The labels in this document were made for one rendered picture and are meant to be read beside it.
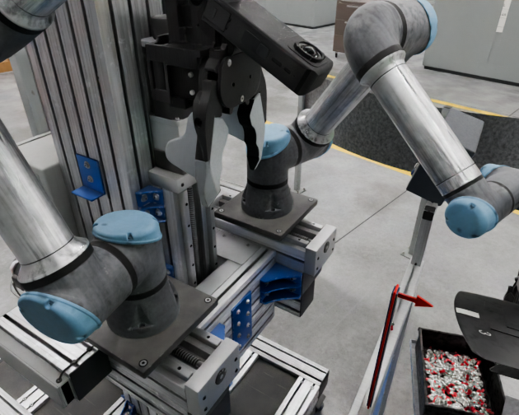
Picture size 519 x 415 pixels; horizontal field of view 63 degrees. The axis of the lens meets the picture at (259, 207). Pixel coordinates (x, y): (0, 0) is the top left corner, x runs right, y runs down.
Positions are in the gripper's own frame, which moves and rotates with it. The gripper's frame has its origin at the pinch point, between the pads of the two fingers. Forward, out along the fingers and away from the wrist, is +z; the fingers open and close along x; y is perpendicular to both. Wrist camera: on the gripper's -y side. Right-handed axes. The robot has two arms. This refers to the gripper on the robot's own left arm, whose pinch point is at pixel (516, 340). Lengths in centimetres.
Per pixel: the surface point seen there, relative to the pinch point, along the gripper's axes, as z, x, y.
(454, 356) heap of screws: 14.8, -8.9, -11.5
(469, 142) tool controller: -35, -19, -36
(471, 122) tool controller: -39, -20, -50
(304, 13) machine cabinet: -196, -429, -855
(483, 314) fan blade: -13.8, -9.6, 25.0
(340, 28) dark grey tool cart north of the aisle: -139, -259, -619
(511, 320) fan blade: -14.0, -5.8, 24.2
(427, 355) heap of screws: 15.6, -14.6, -9.1
